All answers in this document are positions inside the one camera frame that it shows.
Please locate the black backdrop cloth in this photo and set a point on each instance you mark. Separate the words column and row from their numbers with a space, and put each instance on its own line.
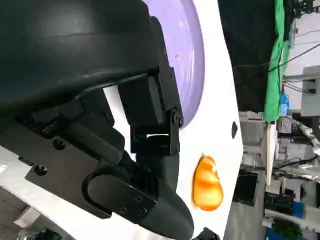
column 250, row 37

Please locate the black round table grommet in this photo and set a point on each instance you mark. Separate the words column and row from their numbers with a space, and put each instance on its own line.
column 234, row 129

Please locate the white desk board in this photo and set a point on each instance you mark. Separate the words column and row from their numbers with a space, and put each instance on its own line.
column 271, row 150

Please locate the green plant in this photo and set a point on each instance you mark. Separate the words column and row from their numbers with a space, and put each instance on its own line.
column 287, row 228

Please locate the elongated orange white bread roll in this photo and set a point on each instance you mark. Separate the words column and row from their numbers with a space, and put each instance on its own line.
column 207, row 187

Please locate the blue container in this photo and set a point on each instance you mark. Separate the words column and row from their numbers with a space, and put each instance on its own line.
column 298, row 208

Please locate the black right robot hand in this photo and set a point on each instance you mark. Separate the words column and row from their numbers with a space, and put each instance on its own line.
column 207, row 235

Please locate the lilac plate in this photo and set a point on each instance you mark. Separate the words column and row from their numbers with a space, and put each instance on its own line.
column 180, row 37

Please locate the black box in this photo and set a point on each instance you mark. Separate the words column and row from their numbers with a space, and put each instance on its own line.
column 246, row 187

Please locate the green cloth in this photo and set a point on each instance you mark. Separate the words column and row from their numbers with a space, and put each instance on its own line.
column 275, row 87

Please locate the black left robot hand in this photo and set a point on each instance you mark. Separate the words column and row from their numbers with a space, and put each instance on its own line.
column 62, row 50

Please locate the white machine cabinet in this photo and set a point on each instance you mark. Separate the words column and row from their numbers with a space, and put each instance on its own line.
column 311, row 92

